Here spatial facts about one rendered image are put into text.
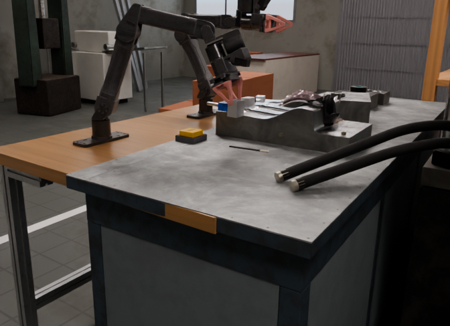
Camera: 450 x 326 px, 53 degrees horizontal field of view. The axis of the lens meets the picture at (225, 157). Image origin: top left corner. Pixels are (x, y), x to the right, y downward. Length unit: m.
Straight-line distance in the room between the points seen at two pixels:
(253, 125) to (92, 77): 5.61
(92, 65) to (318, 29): 4.37
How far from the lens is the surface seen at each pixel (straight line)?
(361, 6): 8.86
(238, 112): 1.49
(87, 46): 7.26
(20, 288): 1.79
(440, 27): 3.66
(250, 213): 1.00
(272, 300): 1.02
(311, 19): 9.26
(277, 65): 7.41
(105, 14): 9.27
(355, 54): 8.88
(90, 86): 7.16
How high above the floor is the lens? 1.19
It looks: 16 degrees down
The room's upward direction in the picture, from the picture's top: 1 degrees clockwise
